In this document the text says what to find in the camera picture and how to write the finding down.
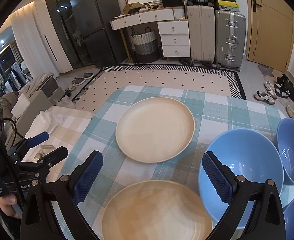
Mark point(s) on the woven laundry basket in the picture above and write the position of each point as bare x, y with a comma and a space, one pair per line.
146, 45

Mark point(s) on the white suitcase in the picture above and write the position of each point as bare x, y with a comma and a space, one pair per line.
201, 21

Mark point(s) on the white plastic bag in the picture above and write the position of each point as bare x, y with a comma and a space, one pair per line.
45, 122

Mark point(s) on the white dressing table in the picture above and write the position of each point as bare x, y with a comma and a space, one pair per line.
171, 26

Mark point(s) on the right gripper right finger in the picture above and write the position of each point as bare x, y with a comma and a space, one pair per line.
266, 219

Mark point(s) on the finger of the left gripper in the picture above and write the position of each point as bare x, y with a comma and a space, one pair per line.
24, 145
42, 166

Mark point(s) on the black refrigerator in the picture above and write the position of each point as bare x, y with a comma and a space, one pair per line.
104, 44

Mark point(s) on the silver suitcase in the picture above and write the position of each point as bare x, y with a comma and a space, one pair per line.
230, 34

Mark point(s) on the left hand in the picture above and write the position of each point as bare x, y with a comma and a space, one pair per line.
6, 205

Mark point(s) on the teal plaid tablecloth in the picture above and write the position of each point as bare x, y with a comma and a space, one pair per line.
240, 133

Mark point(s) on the wooden door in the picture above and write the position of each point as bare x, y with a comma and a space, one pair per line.
270, 33

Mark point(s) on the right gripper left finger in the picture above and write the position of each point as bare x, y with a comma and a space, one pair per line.
39, 220

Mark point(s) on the cream plate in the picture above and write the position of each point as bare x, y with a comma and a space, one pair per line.
155, 129
156, 209

